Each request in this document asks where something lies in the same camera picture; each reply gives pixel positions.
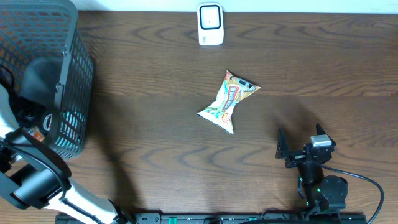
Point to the yellow snack bag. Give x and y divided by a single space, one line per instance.
232 91

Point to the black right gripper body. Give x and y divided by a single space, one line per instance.
295 158

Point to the orange tissue pack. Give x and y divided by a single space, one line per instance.
36 133

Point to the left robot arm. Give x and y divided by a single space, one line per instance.
32 175

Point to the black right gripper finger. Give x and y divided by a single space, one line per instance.
282 146
319 129

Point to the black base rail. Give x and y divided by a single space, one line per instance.
272 217

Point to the dark grey plastic basket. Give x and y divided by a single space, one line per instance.
43 53

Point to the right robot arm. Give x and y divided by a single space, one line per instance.
323 194

